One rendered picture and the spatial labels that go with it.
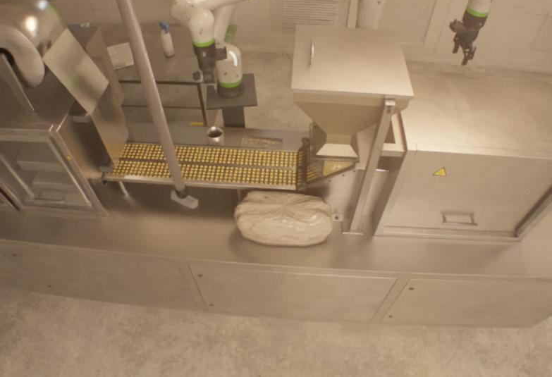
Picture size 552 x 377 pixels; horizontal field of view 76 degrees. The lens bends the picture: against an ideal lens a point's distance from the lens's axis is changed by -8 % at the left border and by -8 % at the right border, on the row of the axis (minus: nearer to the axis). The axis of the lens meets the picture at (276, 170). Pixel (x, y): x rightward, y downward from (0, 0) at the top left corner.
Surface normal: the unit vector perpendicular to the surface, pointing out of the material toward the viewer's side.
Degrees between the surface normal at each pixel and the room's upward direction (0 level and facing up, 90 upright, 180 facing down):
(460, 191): 90
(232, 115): 90
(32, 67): 90
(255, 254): 0
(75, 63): 71
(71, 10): 90
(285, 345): 0
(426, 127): 0
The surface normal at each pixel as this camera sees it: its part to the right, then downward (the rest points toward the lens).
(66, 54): 0.94, -0.15
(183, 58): 0.00, -0.63
